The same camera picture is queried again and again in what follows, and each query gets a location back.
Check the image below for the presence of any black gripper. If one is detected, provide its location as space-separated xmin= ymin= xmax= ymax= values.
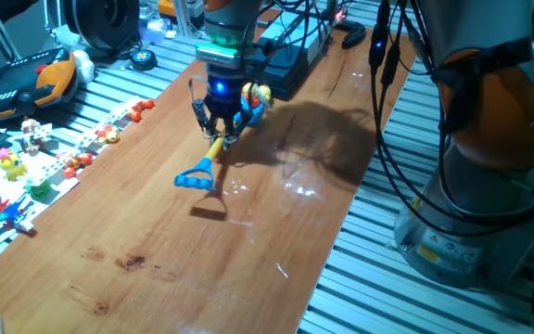
xmin=191 ymin=64 xmax=254 ymax=148

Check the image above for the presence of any yellow monkey toy white strip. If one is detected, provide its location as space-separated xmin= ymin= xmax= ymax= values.
xmin=241 ymin=82 xmax=273 ymax=110

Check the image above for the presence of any blue toy shovel yellow shaft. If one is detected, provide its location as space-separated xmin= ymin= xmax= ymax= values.
xmin=174 ymin=95 xmax=268 ymax=192

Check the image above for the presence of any purple translucent object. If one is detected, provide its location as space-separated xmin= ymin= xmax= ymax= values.
xmin=139 ymin=18 xmax=171 ymax=45

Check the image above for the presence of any white rounded object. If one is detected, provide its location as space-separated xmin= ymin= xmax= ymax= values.
xmin=71 ymin=49 xmax=95 ymax=84

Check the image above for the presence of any dark blue box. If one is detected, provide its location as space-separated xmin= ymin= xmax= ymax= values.
xmin=252 ymin=44 xmax=328 ymax=101

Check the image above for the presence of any black round puck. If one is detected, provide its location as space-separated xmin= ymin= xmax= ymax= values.
xmin=130 ymin=49 xmax=159 ymax=71

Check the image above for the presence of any aluminium pole by buttons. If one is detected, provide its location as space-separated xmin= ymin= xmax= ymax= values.
xmin=173 ymin=0 xmax=192 ymax=38

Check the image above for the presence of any blue grey box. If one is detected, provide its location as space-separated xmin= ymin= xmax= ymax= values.
xmin=260 ymin=11 xmax=336 ymax=66

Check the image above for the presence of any small orange box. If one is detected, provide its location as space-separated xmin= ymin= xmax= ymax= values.
xmin=158 ymin=0 xmax=178 ymax=18

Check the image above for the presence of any wooden board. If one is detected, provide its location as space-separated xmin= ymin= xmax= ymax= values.
xmin=0 ymin=8 xmax=416 ymax=334

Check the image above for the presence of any black filament spool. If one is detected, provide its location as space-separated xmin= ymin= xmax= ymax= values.
xmin=62 ymin=0 xmax=141 ymax=52

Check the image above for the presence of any white paper sheet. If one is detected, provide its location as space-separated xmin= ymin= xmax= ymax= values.
xmin=0 ymin=152 xmax=81 ymax=261

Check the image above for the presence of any brown and white figure toy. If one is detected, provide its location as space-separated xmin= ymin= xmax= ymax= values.
xmin=19 ymin=116 xmax=53 ymax=155

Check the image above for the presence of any green block toy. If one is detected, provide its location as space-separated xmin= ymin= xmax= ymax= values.
xmin=24 ymin=178 xmax=53 ymax=199

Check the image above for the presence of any black and orange teach pendant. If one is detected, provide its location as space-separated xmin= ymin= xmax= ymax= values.
xmin=0 ymin=47 xmax=79 ymax=122

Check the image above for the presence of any yellow chick toy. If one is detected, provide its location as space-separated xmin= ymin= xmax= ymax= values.
xmin=0 ymin=148 xmax=28 ymax=182

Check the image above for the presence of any red and blue airplane toy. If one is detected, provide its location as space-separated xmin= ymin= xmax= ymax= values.
xmin=0 ymin=197 xmax=36 ymax=233

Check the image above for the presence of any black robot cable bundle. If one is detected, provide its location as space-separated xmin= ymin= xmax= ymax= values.
xmin=238 ymin=0 xmax=534 ymax=238

